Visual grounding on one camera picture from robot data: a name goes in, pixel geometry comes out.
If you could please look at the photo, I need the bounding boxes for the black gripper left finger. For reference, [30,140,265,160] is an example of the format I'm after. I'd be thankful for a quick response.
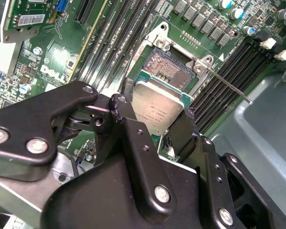
[0,77,177,219]

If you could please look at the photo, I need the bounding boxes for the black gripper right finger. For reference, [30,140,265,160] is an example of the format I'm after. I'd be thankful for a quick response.
[169,106,281,229]

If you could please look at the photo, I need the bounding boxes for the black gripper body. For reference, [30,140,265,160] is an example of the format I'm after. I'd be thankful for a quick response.
[40,152,222,229]

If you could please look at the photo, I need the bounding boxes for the silver and green CPU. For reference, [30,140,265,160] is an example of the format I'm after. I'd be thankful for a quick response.
[131,71,196,144]

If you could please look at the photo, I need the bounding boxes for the metal wire locking lever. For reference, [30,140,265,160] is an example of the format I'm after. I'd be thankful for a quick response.
[204,68,254,105]

